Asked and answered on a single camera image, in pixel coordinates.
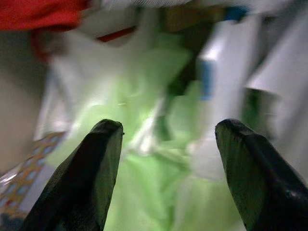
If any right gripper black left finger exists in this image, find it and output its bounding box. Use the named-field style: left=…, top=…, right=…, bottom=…
left=20, top=118, right=124, bottom=231

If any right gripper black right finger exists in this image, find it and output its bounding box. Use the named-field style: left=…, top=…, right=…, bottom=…
left=214, top=118, right=308, bottom=231

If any colourful patterned cloth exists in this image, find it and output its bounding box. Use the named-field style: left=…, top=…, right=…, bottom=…
left=0, top=131, right=67, bottom=217

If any light green cloth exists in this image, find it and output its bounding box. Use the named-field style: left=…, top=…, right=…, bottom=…
left=45, top=33, right=244, bottom=231

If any white hanging garment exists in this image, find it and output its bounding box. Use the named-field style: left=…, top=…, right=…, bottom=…
left=243, top=9, right=308, bottom=147

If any red cloth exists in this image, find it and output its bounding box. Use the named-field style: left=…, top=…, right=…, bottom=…
left=0, top=0, right=91, bottom=61

